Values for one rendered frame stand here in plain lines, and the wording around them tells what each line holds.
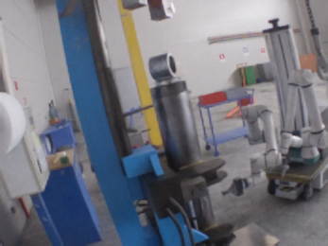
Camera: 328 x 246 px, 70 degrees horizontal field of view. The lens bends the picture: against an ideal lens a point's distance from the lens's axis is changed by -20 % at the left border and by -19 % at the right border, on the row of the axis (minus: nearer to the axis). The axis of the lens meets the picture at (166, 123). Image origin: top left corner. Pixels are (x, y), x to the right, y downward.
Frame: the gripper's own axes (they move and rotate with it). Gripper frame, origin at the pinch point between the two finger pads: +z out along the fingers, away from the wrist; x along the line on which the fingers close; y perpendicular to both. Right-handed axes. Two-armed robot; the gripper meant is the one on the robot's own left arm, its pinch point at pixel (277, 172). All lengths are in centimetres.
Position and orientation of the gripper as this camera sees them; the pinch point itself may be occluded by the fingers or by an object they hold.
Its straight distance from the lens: 236.9
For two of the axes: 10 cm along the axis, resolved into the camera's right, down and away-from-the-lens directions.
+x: 4.6, 1.7, -8.7
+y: -8.7, -1.2, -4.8
